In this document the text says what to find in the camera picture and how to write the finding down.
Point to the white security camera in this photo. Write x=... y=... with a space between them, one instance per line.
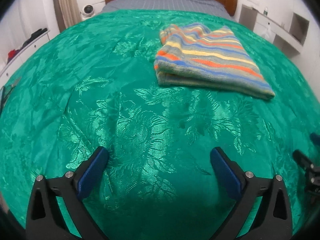
x=87 y=11

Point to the green satin bedspread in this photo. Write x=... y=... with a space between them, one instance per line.
x=95 y=85

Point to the white desk shelf unit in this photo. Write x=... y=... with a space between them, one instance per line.
x=290 y=41

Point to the white plastic bag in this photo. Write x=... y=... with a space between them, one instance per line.
x=267 y=33

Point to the small bottle on desk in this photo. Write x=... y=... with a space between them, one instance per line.
x=265 y=12

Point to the white dresser with clothes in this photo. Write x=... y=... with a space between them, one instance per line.
x=22 y=56

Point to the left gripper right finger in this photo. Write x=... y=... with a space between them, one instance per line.
x=273 y=219

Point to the striped knit sweater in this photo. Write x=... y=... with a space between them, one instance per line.
x=195 y=56

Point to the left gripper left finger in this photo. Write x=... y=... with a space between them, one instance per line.
x=44 y=216

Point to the beige curtain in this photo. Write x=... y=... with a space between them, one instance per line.
x=67 y=13

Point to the grey checked mattress sheet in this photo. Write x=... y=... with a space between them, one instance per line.
x=210 y=7

